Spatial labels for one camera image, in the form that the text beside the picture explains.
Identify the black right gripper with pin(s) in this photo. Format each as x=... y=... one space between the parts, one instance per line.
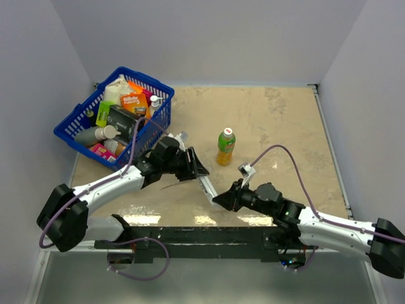
x=228 y=199

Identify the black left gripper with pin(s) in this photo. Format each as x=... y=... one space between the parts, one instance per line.
x=192 y=169

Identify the white remote control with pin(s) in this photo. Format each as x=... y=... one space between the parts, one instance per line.
x=209 y=191

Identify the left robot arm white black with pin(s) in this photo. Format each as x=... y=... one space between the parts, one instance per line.
x=66 y=218

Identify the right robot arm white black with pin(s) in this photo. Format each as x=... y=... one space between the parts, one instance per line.
x=379 y=243

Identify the orange juice bottle green label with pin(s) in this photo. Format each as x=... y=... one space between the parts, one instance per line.
x=226 y=143

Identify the blue plastic basket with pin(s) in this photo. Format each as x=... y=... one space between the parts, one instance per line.
x=77 y=120

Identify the white pump bottle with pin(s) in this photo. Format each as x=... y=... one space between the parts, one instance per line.
x=155 y=103

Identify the amber bottle white label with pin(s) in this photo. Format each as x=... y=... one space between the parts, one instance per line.
x=114 y=147

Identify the black product box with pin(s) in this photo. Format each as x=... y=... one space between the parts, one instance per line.
x=123 y=121

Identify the orange razor blade package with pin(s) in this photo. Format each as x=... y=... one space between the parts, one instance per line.
x=136 y=103

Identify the pink product box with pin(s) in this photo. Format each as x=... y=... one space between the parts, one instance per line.
x=99 y=150

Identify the lime green box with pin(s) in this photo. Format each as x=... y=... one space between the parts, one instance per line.
x=103 y=112

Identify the beige cloth bag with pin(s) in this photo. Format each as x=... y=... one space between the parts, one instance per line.
x=116 y=89

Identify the grey bottle beige cap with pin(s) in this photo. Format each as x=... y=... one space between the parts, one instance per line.
x=94 y=135

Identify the clear handle screwdriver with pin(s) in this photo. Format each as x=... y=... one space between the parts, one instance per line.
x=171 y=185

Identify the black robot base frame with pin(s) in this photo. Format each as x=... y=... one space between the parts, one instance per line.
x=268 y=244

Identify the aluminium table edge rail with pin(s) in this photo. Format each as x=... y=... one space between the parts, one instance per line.
x=314 y=88

